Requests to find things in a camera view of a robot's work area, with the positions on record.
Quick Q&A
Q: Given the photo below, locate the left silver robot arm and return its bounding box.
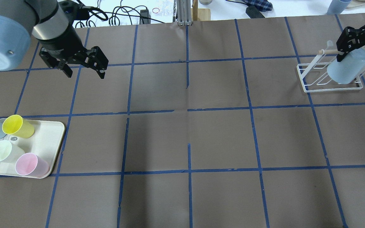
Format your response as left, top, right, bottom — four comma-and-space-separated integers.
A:
0, 0, 109, 79

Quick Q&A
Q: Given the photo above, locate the black power adapter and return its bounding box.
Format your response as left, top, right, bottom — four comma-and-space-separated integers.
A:
245, 5, 265, 19

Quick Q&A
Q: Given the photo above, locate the wooden mug tree stand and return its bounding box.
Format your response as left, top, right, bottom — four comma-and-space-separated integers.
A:
191, 0, 211, 21

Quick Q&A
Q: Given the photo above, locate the pink plastic cup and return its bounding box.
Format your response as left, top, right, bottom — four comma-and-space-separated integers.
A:
15, 153, 49, 178

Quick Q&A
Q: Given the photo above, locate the pale green plastic cup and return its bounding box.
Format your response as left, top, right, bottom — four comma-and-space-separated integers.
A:
0, 140, 25, 163

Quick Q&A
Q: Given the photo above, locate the dark blue plastic cup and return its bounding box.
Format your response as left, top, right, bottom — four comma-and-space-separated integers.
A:
325, 0, 351, 15

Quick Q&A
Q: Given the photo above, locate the cream plastic tray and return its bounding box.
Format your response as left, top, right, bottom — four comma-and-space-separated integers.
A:
0, 120, 65, 179

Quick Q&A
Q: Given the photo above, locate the white wire cup rack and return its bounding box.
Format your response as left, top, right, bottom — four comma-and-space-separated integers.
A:
297, 40, 365, 93

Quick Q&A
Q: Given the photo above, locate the yellow plastic cup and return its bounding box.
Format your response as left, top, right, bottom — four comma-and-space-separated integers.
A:
2, 115, 35, 138

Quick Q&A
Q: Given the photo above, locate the aluminium frame post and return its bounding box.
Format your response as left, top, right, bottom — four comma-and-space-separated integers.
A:
175, 0, 192, 26

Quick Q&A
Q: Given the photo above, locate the blue checkered folded umbrella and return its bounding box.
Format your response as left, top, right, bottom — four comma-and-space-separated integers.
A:
242, 0, 273, 12

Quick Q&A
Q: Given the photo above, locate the light blue plastic cup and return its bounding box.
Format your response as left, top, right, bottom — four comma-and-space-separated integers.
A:
327, 48, 365, 84

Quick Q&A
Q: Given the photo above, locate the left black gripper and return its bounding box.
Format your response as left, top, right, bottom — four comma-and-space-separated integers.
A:
39, 27, 109, 79

